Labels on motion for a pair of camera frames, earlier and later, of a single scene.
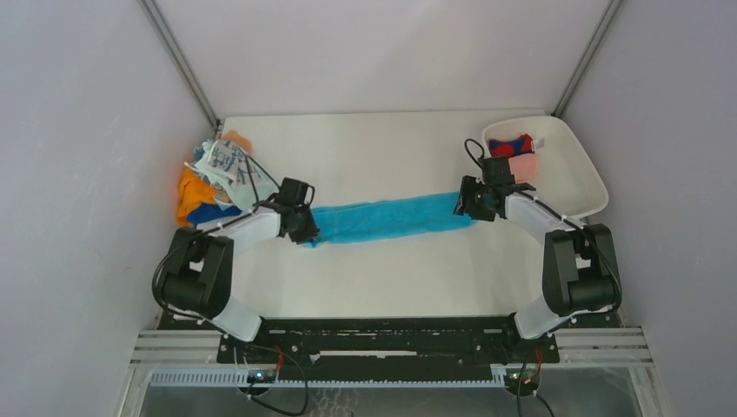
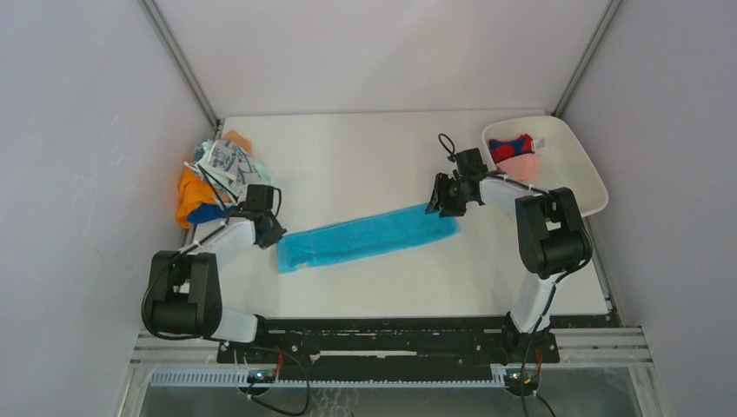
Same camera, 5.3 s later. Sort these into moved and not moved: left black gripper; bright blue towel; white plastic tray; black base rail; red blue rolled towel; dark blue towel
Moved: left black gripper; bright blue towel
Not moved: black base rail; red blue rolled towel; dark blue towel; white plastic tray
